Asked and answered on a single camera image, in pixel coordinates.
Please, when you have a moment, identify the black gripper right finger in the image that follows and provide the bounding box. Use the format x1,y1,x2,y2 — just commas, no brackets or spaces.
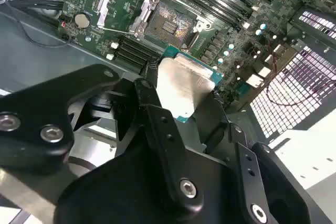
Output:
195,91,333,224

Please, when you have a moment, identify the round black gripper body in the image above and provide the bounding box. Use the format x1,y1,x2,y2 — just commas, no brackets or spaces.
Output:
54,129,246,224

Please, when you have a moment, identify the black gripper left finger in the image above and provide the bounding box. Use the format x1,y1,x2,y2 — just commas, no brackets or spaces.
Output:
0,60,205,214

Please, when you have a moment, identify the silver metal socket cover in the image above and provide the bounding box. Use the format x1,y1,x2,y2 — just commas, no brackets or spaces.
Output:
96,0,161,38

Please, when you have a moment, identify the silver topped green CPU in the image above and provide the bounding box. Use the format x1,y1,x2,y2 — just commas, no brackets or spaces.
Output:
156,45,224,124

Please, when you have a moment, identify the thin metal locking lever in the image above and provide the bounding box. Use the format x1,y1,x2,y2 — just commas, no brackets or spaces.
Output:
183,26,202,51

